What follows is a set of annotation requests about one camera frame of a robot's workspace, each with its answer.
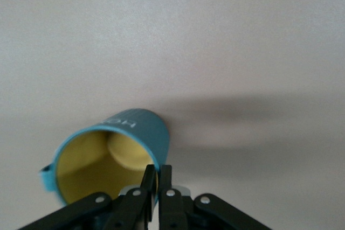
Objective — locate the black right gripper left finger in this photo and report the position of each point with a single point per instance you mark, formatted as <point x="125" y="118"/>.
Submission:
<point x="126" y="208"/>

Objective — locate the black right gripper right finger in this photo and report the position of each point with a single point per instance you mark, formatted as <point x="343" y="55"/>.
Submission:
<point x="178" y="211"/>

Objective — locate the teal cup yellow inside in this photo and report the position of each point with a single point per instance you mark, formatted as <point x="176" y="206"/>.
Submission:
<point x="151" y="133"/>

